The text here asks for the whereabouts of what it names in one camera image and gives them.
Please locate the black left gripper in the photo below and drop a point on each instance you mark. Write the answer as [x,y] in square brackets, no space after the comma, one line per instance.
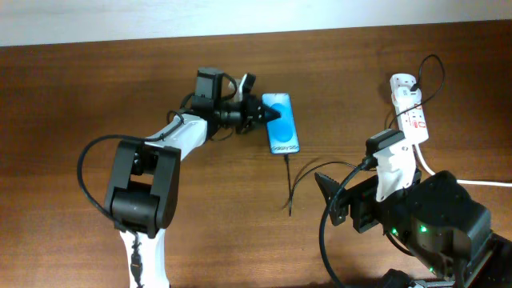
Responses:
[254,114]

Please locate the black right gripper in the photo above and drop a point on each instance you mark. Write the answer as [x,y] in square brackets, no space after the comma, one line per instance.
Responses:
[345,202]

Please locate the blue Galaxy smartphone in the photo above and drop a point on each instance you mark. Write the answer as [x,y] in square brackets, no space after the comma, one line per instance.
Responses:
[282,132]

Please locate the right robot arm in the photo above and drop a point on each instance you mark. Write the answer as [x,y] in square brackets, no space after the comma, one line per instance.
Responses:
[435,221]

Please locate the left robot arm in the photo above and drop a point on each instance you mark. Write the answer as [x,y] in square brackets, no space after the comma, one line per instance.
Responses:
[142,192]

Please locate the white USB charger adapter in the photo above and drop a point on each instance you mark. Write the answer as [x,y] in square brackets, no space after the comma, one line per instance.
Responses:
[404,96]

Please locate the white power strip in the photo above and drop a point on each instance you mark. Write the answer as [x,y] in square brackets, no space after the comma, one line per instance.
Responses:
[412,120]

